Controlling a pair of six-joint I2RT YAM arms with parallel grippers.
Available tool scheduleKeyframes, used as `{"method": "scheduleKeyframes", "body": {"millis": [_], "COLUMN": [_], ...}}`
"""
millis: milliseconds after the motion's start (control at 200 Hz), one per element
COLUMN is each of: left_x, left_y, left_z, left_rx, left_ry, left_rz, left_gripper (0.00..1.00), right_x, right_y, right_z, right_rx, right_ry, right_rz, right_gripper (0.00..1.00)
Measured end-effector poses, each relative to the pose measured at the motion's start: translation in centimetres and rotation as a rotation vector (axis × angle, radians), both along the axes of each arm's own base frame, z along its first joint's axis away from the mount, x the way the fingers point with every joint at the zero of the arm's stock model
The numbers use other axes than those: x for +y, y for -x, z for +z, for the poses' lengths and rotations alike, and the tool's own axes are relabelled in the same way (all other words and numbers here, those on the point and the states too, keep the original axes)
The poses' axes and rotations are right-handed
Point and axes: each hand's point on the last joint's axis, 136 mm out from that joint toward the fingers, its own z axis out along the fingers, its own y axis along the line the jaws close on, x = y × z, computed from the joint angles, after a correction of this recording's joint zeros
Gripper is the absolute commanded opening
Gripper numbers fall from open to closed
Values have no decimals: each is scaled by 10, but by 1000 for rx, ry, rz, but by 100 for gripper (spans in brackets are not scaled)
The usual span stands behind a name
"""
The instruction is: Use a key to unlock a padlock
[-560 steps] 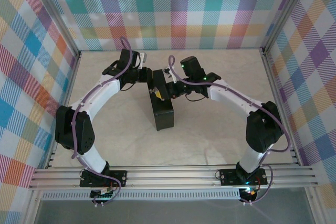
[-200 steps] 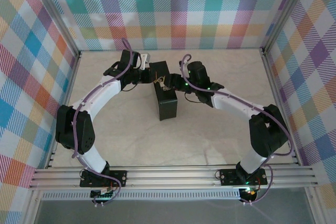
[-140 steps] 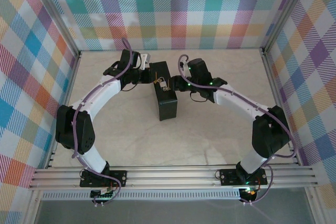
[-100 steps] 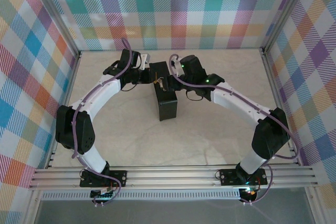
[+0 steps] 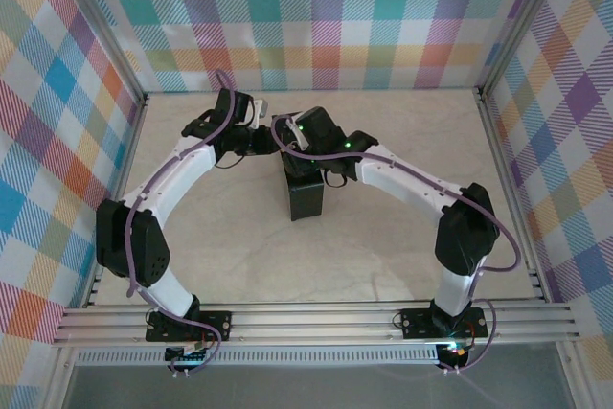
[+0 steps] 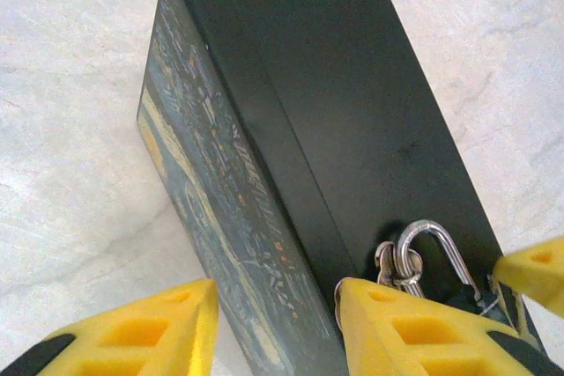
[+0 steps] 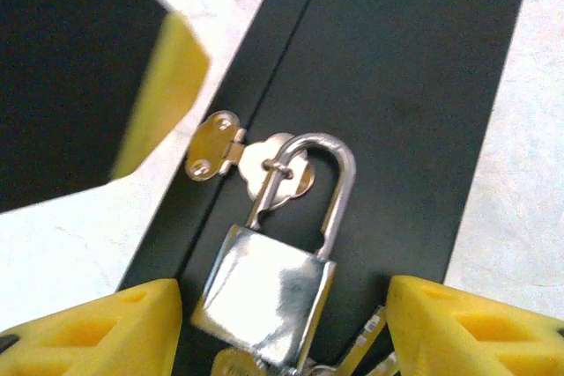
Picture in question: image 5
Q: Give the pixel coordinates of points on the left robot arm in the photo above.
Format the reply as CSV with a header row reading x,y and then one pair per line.
x,y
139,246

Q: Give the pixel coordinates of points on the aluminium mounting rail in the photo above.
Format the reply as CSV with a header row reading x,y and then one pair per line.
x,y
311,325

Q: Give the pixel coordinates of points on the aluminium frame post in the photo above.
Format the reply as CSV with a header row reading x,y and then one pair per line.
x,y
98,26
572,380
518,26
57,380

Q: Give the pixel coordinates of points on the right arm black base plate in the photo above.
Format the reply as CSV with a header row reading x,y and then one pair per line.
x,y
416,323

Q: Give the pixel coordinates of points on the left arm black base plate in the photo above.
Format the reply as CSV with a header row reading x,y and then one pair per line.
x,y
215,325

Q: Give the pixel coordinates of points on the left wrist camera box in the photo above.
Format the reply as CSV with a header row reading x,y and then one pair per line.
x,y
258,112

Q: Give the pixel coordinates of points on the aluminium floor frame bar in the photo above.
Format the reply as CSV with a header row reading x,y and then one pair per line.
x,y
495,141
132,141

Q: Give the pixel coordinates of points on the starry night tin box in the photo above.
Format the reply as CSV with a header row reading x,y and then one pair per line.
x,y
306,198

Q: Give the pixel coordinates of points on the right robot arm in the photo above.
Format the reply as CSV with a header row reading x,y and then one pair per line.
x,y
464,236

